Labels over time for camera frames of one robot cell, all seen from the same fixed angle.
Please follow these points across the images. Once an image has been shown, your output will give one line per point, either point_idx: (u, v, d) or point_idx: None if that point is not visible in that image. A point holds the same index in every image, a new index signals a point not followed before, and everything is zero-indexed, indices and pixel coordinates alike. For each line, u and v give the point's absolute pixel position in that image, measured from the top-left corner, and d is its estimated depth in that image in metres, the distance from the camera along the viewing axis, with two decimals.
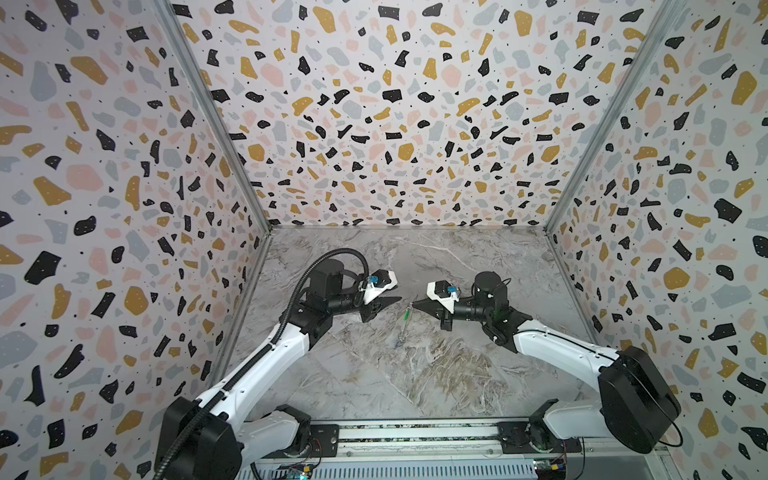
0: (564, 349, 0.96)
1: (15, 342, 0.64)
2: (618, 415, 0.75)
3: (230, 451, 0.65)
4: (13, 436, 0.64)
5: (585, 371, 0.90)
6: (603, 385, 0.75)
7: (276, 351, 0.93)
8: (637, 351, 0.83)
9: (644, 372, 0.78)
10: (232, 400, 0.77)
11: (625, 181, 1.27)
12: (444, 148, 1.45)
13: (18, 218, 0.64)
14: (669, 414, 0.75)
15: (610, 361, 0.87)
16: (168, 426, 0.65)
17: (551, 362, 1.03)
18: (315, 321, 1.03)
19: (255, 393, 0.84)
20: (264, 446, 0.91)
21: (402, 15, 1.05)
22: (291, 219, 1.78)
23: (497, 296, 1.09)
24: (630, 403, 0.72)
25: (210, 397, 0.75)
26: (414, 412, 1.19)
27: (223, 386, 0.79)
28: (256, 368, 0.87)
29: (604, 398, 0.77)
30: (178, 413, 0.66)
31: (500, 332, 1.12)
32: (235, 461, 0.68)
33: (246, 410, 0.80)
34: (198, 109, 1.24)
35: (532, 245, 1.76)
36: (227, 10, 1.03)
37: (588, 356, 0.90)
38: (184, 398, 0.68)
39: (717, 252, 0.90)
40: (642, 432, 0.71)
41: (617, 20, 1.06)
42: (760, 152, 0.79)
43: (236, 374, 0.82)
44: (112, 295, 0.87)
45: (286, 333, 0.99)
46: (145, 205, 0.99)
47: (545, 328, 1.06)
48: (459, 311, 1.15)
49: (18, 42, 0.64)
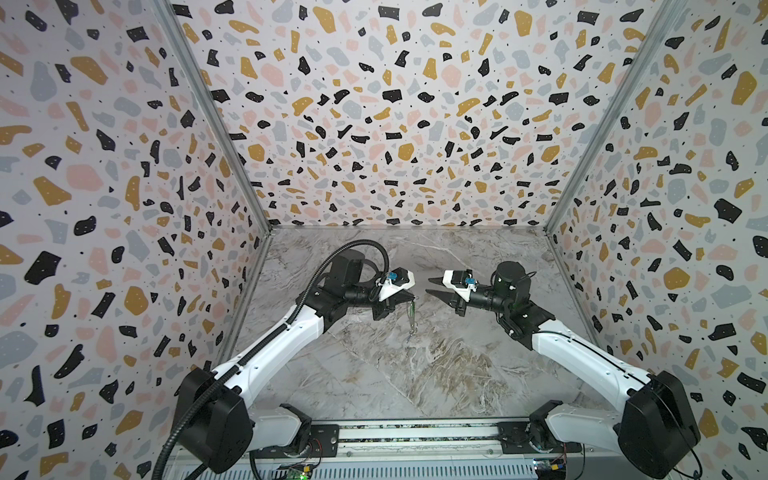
0: (589, 360, 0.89)
1: (15, 342, 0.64)
2: (636, 438, 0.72)
3: (242, 425, 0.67)
4: (13, 436, 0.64)
5: (610, 391, 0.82)
6: (629, 410, 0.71)
7: (290, 332, 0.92)
8: (669, 376, 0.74)
9: (673, 398, 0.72)
10: (246, 375, 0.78)
11: (625, 181, 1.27)
12: (444, 148, 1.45)
13: (18, 218, 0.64)
14: (688, 440, 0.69)
15: (641, 384, 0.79)
16: (186, 393, 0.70)
17: (571, 371, 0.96)
18: (331, 304, 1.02)
19: (267, 372, 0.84)
20: (266, 437, 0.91)
21: (402, 15, 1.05)
22: (291, 219, 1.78)
23: (520, 289, 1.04)
24: (654, 431, 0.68)
25: (225, 370, 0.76)
26: (414, 412, 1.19)
27: (237, 362, 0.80)
28: (270, 346, 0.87)
29: (625, 421, 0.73)
30: (194, 383, 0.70)
31: (518, 325, 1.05)
32: (248, 434, 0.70)
33: (258, 388, 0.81)
34: (198, 109, 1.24)
35: (532, 245, 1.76)
36: (227, 10, 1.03)
37: (616, 373, 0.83)
38: (201, 369, 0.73)
39: (717, 252, 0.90)
40: (660, 459, 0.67)
41: (617, 20, 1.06)
42: (760, 152, 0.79)
43: (250, 350, 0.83)
44: (112, 295, 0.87)
45: (301, 314, 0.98)
46: (145, 205, 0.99)
47: (570, 333, 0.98)
48: (476, 300, 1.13)
49: (18, 42, 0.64)
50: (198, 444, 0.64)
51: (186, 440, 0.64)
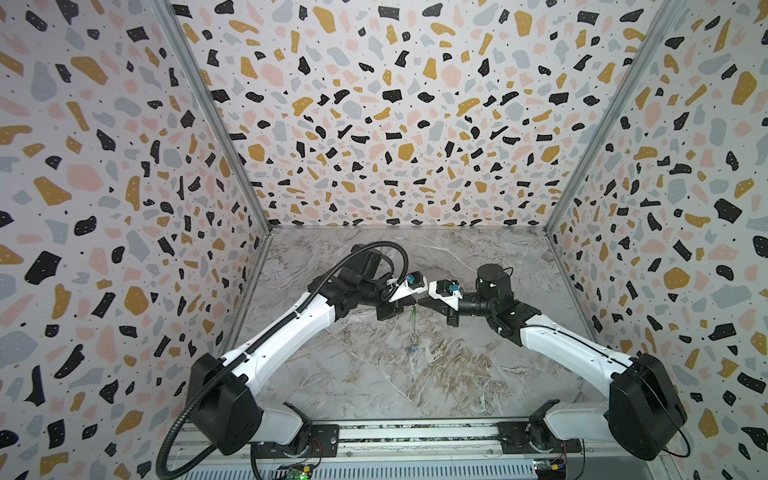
0: (574, 349, 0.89)
1: (15, 342, 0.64)
2: (622, 420, 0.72)
3: (251, 411, 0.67)
4: (13, 436, 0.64)
5: (596, 377, 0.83)
6: (614, 393, 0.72)
7: (301, 319, 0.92)
8: (650, 358, 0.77)
9: (656, 379, 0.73)
10: (253, 364, 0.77)
11: (625, 181, 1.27)
12: (444, 148, 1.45)
13: (18, 218, 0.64)
14: (675, 421, 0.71)
15: (623, 367, 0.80)
16: (195, 379, 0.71)
17: (560, 363, 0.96)
18: (342, 292, 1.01)
19: (277, 359, 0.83)
20: (270, 431, 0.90)
21: (402, 15, 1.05)
22: (291, 219, 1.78)
23: (500, 287, 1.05)
24: (639, 411, 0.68)
25: (233, 358, 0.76)
26: (414, 411, 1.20)
27: (245, 350, 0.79)
28: (279, 334, 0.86)
29: (611, 405, 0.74)
30: (203, 368, 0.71)
31: (506, 323, 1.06)
32: (256, 418, 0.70)
33: (267, 376, 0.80)
34: (198, 109, 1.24)
35: (532, 245, 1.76)
36: (228, 10, 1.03)
37: (600, 360, 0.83)
38: (210, 356, 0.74)
39: (717, 252, 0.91)
40: (647, 440, 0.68)
41: (617, 20, 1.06)
42: (760, 152, 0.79)
43: (258, 339, 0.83)
44: (112, 295, 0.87)
45: (312, 303, 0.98)
46: (145, 205, 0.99)
47: (555, 325, 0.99)
48: (464, 307, 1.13)
49: (18, 41, 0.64)
50: (208, 425, 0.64)
51: (197, 421, 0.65)
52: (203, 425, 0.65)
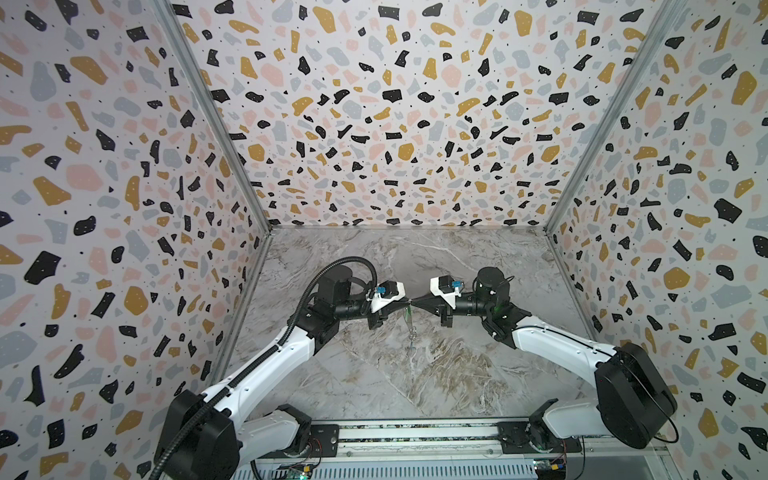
0: (561, 344, 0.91)
1: (15, 342, 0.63)
2: (612, 409, 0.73)
3: (228, 450, 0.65)
4: (13, 436, 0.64)
5: (583, 369, 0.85)
6: (600, 383, 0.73)
7: (282, 353, 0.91)
8: (634, 347, 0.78)
9: (641, 368, 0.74)
10: (236, 398, 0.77)
11: (625, 181, 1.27)
12: (444, 148, 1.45)
13: (17, 218, 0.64)
14: (665, 410, 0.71)
15: (608, 357, 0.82)
16: (172, 419, 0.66)
17: (550, 360, 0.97)
18: (322, 327, 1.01)
19: (256, 395, 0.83)
20: (262, 446, 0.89)
21: (402, 15, 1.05)
22: (291, 219, 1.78)
23: (500, 295, 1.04)
24: (626, 399, 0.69)
25: (215, 393, 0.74)
26: (414, 412, 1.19)
27: (228, 383, 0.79)
28: (260, 369, 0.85)
29: (600, 395, 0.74)
30: (182, 406, 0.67)
31: (500, 327, 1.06)
32: (233, 459, 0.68)
33: (247, 411, 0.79)
34: (198, 108, 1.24)
35: (532, 244, 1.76)
36: (227, 10, 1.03)
37: (586, 351, 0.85)
38: (189, 392, 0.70)
39: (717, 252, 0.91)
40: (636, 427, 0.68)
41: (617, 20, 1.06)
42: (760, 152, 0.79)
43: (242, 371, 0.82)
44: (112, 295, 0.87)
45: (293, 335, 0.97)
46: (145, 205, 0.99)
47: (544, 324, 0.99)
48: (461, 307, 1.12)
49: (18, 42, 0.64)
50: (182, 472, 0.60)
51: (170, 468, 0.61)
52: (175, 473, 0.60)
